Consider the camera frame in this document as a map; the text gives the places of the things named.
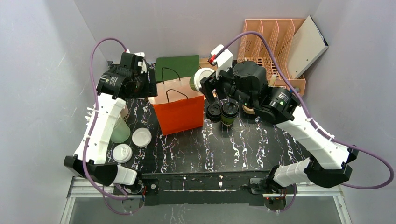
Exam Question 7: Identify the single white cup lid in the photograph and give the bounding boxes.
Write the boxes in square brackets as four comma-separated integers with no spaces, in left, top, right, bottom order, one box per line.
[193,68,215,80]

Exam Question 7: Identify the single green paper cup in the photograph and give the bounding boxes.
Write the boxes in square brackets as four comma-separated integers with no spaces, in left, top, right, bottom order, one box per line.
[220,115,236,126]

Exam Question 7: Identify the orange paper bag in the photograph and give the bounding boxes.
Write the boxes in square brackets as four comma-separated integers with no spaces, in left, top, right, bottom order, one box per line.
[148,68,205,136]

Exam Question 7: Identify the white lids partial stack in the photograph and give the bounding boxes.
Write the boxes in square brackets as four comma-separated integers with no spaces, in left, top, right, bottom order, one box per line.
[132,128,152,147]

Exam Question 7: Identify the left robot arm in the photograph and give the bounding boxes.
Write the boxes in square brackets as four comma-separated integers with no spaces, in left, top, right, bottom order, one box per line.
[64,51,157,186]

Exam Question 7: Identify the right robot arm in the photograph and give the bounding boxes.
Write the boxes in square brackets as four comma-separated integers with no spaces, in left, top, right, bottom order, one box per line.
[193,61,358,190]

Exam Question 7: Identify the brown kraft paper bag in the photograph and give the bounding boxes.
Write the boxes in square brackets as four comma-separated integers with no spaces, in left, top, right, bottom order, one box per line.
[198,58,217,70]

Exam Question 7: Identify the black cup lids stack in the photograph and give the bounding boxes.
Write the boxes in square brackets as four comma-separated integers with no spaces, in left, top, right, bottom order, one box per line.
[205,104,221,122]

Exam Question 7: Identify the green paper bag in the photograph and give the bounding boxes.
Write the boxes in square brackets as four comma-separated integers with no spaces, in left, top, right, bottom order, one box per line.
[155,55,199,83]

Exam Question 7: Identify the stack of pulp cup carriers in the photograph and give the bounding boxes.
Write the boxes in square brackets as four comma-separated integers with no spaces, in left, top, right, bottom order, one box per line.
[242,105,255,115]

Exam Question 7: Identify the tall stack paper cups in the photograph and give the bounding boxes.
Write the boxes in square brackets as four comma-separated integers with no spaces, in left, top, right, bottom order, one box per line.
[120,105,130,122]

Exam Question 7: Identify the green cup of straws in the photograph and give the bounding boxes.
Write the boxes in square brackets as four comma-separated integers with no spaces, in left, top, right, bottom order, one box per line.
[85,105,131,144]

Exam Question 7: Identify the white cup lids stack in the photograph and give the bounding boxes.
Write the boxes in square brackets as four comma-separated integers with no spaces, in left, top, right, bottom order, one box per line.
[112,144,133,163]

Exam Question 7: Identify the pink desk file organizer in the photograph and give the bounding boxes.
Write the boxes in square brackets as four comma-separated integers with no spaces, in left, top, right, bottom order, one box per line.
[237,19,306,96]

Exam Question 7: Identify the white board panel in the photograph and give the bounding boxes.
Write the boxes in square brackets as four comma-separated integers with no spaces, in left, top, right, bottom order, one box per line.
[286,15,329,79]

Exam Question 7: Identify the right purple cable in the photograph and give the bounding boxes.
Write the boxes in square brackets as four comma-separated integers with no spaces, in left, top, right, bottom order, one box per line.
[209,31,395,212]

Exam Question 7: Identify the purple cable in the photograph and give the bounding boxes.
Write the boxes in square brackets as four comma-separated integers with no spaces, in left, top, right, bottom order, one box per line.
[209,31,395,212]
[81,37,131,216]

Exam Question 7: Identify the metal base rail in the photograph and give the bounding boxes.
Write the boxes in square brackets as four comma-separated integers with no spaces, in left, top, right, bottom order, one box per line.
[61,172,352,224]

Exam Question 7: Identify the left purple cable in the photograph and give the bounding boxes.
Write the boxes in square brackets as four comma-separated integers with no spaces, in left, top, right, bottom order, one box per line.
[81,37,131,216]

